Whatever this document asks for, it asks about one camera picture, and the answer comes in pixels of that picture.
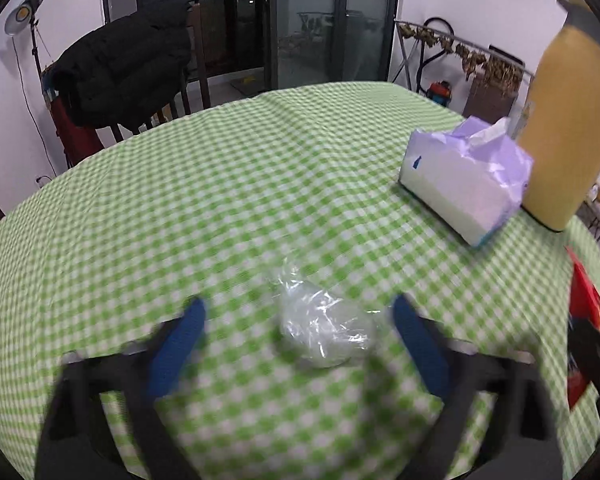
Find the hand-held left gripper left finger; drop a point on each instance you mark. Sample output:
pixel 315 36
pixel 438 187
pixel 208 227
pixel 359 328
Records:
pixel 177 345

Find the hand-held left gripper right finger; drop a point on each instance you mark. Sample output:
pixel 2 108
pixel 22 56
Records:
pixel 420 345

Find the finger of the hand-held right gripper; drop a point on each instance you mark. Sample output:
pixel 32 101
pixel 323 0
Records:
pixel 597 350

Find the red packet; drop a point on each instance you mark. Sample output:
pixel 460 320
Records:
pixel 587 300

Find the clear plastic wrap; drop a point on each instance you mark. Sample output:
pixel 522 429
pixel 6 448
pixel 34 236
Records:
pixel 325 330

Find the purple tissue pack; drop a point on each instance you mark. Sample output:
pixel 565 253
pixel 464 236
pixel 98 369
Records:
pixel 455 190

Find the green checked tablecloth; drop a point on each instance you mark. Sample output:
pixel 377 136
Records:
pixel 230 185

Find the yellow juice bottle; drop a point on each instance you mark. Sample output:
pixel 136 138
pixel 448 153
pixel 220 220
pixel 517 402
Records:
pixel 565 125

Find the red cloth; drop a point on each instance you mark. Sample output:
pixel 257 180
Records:
pixel 75 135

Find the brown board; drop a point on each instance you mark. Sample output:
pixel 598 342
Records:
pixel 485 105

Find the blue red vacuum cleaner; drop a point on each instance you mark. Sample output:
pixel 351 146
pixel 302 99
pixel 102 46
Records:
pixel 440 91

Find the black jacket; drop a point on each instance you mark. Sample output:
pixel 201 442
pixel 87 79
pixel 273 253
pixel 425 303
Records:
pixel 125 70

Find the hanging dried plants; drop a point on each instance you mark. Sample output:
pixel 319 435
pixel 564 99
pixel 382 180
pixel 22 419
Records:
pixel 500 72

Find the metal drying rack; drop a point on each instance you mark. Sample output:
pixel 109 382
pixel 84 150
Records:
pixel 404 55

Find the glass sliding door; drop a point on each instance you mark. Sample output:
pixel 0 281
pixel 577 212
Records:
pixel 310 20

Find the studio lamp on stand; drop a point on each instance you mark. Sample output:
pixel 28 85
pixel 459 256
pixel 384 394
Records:
pixel 22 12

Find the wall power outlet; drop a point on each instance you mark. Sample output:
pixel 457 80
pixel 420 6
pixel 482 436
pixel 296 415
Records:
pixel 40 181

